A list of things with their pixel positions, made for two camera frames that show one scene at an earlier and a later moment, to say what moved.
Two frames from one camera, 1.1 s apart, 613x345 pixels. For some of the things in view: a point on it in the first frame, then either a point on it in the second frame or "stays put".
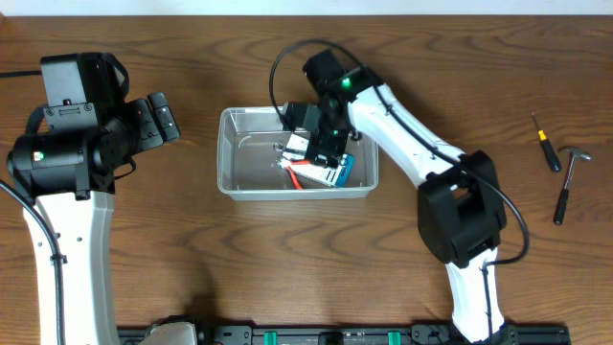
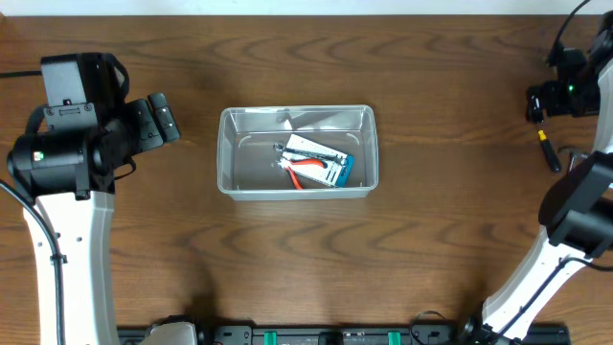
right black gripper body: x=332 y=138 → x=574 y=97
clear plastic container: x=248 y=169 stays put
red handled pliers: x=292 y=173 stays put
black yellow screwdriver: x=549 y=151 stays put
